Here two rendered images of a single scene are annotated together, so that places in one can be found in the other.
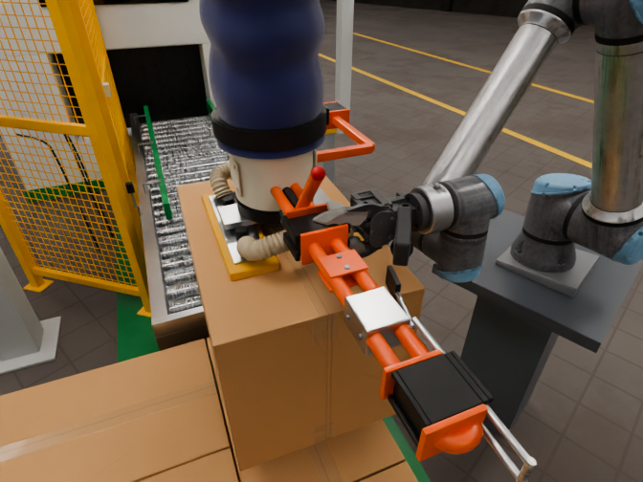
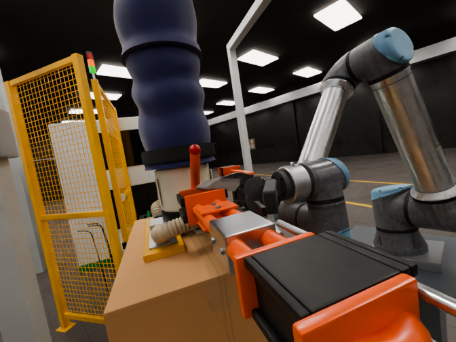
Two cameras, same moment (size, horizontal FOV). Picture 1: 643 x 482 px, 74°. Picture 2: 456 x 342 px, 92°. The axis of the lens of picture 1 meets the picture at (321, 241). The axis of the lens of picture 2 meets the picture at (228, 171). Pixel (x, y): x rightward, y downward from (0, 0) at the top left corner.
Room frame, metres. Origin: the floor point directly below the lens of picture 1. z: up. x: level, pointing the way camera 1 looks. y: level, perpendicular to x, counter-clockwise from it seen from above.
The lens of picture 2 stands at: (0.14, -0.08, 1.30)
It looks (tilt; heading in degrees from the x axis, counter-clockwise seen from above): 5 degrees down; 4
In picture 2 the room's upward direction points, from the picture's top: 9 degrees counter-clockwise
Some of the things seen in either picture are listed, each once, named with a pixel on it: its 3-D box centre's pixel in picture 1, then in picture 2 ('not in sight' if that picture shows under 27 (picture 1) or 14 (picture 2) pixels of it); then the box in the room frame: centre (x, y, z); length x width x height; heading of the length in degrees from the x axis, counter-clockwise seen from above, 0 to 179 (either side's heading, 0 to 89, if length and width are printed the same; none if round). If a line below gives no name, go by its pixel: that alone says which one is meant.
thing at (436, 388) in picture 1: (430, 402); (311, 300); (0.28, -0.12, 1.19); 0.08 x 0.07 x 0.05; 22
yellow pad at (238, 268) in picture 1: (235, 222); (161, 228); (0.80, 0.19, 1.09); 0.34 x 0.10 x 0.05; 22
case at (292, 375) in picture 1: (283, 293); (203, 288); (0.82, 0.10, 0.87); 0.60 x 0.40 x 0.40; 21
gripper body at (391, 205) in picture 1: (387, 215); (259, 190); (0.66, -0.12, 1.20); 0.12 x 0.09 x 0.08; 112
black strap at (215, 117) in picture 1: (271, 120); (180, 153); (0.84, 0.10, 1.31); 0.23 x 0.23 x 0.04
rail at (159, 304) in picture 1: (144, 191); not in sight; (2.07, 0.97, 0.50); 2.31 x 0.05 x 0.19; 22
